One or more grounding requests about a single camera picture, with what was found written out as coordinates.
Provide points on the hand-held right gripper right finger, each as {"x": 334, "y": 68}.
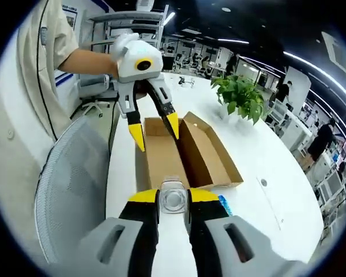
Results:
{"x": 204, "y": 210}

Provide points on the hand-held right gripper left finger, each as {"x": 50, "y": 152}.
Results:
{"x": 138, "y": 210}

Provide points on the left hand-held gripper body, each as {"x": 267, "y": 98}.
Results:
{"x": 150, "y": 54}

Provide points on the blue white soft tissue pack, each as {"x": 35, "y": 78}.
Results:
{"x": 226, "y": 206}

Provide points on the small clear-capped bottle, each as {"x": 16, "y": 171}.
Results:
{"x": 173, "y": 199}

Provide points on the brown cardboard shoe box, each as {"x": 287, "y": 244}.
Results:
{"x": 164, "y": 161}

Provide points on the white storage box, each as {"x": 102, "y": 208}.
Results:
{"x": 145, "y": 3}

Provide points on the small black white device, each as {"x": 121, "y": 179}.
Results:
{"x": 187, "y": 82}

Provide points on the white office chair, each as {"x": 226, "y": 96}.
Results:
{"x": 95, "y": 86}

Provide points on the grey metal shelf rack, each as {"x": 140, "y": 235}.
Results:
{"x": 124, "y": 17}

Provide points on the grey mesh chair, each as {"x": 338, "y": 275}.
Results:
{"x": 72, "y": 187}

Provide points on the green potted plant white pot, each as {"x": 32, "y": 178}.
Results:
{"x": 239, "y": 92}

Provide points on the person's beige shirt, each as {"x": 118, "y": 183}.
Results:
{"x": 17, "y": 130}

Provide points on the row of office chairs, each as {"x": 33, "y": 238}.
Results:
{"x": 331, "y": 184}

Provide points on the ceiling air conditioner unit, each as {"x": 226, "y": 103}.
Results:
{"x": 337, "y": 54}

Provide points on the wall poster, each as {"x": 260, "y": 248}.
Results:
{"x": 70, "y": 18}

